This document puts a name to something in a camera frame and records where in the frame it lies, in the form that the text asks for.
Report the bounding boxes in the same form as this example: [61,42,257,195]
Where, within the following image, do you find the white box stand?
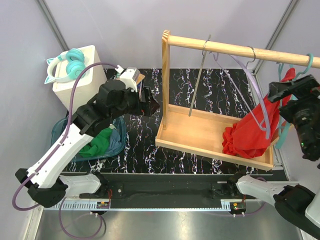
[52,45,107,113]

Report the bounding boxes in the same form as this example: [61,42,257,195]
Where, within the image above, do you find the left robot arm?
[15,79,160,208]

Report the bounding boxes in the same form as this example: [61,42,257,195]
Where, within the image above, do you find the red tank top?
[222,67,296,159]

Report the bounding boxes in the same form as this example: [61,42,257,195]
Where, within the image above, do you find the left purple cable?
[11,62,122,237]

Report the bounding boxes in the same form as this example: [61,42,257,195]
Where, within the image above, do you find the wooden clothes rack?
[155,30,309,171]

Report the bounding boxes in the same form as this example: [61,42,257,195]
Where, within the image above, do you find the blue tank top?
[106,129,122,155]

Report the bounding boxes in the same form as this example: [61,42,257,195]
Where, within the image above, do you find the teal plastic bin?
[51,116,128,163]

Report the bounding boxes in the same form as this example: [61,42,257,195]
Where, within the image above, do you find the green tank top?
[78,128,113,158]

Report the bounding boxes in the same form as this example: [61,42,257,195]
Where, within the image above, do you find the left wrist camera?
[115,64,140,92]

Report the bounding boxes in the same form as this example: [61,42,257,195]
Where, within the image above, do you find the teal hanger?
[274,52,315,150]

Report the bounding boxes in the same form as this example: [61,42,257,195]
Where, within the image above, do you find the orange top book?
[136,73,145,85]

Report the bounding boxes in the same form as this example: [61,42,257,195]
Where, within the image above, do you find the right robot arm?
[227,74,320,240]

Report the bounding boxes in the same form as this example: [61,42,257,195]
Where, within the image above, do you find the purple hanger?
[213,46,272,140]

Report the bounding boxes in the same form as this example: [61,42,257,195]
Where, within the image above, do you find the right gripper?
[265,71,320,153]

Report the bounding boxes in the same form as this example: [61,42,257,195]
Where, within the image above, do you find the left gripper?
[109,84,161,120]

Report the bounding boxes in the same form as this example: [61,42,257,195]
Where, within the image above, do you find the grey hanger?
[188,34,212,117]

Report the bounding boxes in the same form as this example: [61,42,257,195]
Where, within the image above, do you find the teal cat-ear headphones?
[44,48,86,85]

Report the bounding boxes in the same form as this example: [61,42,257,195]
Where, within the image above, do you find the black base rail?
[80,171,245,211]

